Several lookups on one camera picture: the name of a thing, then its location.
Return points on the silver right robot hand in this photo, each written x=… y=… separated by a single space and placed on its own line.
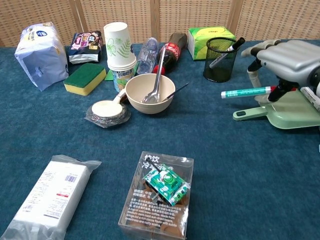
x=287 y=60

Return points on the red-capped green marker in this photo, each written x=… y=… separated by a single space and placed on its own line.
x=245 y=92

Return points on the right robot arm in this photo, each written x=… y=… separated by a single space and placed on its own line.
x=318 y=87

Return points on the blue-capped white marker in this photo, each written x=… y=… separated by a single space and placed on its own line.
x=312 y=97

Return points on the black marker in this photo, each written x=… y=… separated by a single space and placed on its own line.
x=236 y=45

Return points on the black mesh pen holder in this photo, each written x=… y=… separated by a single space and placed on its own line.
x=217 y=72

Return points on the light green plastic dustpan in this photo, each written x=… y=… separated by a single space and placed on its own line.
x=287 y=115

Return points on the green tissue box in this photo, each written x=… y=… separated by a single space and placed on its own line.
x=197 y=42

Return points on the cola bottle with red cap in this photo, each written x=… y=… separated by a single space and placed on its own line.
x=172 y=52

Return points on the blue table cloth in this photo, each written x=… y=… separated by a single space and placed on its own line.
x=225 y=175

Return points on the silver metal spoon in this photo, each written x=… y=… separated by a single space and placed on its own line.
x=157 y=82

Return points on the clear plastic water bottle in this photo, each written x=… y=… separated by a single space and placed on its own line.
x=147 y=55

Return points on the beige plastic bowl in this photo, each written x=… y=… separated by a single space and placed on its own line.
x=150 y=107

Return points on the green printed can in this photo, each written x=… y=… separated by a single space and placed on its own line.
x=120 y=80

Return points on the stack of leaf-print paper cups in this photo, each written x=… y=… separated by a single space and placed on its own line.
x=117 y=45

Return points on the green toy tank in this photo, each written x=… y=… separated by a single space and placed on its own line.
x=165 y=182

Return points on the green paper piece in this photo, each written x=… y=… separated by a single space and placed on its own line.
x=109 y=76

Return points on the wrapped steel wool scourer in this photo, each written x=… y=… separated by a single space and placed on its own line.
x=110 y=122

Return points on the cream plastic dish brush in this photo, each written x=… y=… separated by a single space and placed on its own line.
x=105 y=108

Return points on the dark snack packet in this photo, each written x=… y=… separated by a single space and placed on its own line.
x=85 y=45

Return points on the clear plastic coffee box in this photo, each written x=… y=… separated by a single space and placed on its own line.
x=150 y=212

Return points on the yellow and green sponge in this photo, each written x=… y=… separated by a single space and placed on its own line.
x=82 y=75

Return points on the white and blue tissue pack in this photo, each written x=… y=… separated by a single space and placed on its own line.
x=42 y=60

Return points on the woven rattan folding screen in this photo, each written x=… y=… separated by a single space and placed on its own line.
x=37 y=15

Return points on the white package in clear bag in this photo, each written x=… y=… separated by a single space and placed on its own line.
x=50 y=195

